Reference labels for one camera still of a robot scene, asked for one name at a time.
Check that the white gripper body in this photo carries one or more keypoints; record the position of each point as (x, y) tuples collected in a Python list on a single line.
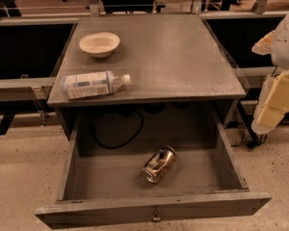
[(287, 43)]

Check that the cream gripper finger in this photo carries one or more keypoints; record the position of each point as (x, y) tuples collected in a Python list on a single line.
[(264, 45), (273, 104)]

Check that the orange soda can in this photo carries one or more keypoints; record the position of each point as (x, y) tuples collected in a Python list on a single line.
[(159, 164)]

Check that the metal drawer knob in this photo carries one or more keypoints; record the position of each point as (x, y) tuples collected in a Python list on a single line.
[(156, 217)]

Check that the grey wooden cabinet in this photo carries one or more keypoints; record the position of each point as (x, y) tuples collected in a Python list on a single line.
[(169, 57)]

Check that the white paper bowl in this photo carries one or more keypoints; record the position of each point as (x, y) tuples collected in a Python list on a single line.
[(100, 45)]

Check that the clear plastic water bottle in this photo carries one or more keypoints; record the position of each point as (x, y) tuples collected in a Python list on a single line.
[(93, 84)]

